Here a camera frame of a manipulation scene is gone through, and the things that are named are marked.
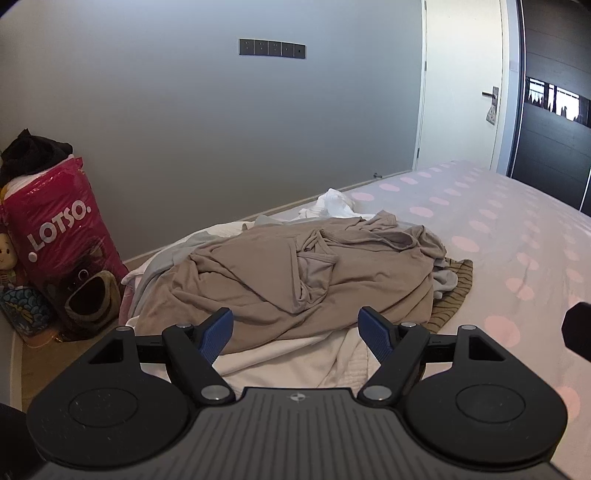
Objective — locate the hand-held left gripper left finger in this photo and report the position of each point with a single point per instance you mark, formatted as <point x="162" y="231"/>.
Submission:
<point x="214" y="337"/>

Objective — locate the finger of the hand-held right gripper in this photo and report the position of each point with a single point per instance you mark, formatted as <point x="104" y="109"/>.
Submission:
<point x="579" y="327"/>

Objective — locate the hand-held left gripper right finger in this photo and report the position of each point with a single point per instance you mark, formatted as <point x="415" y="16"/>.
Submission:
<point x="375" y="337"/>

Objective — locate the taupe long-sleeve shirt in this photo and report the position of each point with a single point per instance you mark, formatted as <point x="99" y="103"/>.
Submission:
<point x="258" y="286"/>

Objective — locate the cream smooth garment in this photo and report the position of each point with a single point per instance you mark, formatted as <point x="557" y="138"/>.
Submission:
<point x="286" y="364"/>

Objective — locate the light grey garment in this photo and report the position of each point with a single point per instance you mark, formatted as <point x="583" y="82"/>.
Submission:
<point x="159" y="270"/>

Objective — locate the brown striped garment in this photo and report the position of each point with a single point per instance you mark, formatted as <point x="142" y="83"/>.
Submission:
<point x="455" y="295"/>

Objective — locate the bed with pink-dotted sheet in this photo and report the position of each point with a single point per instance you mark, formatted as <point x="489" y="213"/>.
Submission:
<point x="508" y="230"/>

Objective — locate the white crumpled cloth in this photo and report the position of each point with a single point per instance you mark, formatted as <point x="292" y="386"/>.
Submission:
<point x="332" y="203"/>

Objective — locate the blue patterned bag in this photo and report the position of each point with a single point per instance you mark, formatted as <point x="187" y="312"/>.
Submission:
<point x="25" y="309"/>

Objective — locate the pink shopping bag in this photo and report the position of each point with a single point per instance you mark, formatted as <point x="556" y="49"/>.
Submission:
<point x="55" y="230"/>

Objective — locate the small doll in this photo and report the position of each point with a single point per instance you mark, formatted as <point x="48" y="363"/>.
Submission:
<point x="7" y="254"/>

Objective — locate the hanging door tag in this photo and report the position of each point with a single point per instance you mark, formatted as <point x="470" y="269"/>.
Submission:
<point x="491" y="113"/>

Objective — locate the black cloth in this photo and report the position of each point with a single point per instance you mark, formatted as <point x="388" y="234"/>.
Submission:
<point x="32" y="152"/>

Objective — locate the white door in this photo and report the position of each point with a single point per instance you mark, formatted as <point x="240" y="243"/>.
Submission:
<point x="461" y="69"/>

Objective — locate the dark sliding wardrobe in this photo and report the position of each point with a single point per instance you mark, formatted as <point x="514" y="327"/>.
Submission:
<point x="554" y="46"/>

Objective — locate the grey wall switch panel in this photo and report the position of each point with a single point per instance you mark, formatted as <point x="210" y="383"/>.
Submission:
<point x="272" y="48"/>

